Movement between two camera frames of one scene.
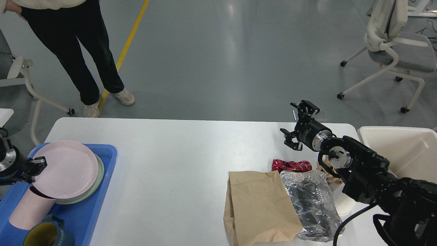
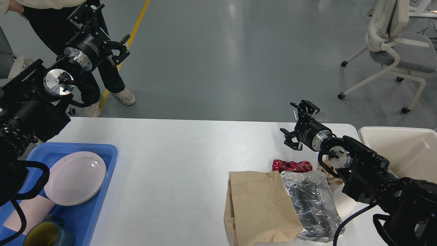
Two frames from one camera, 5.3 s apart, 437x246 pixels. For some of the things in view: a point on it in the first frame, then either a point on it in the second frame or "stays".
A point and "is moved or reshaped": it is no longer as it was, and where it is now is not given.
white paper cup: [346, 205] stays
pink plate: [72, 169] is moved or reshaped
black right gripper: [311, 133] stays
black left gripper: [17, 172] -> [86, 49]
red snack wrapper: [280, 165] stays
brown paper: [330, 177] stays
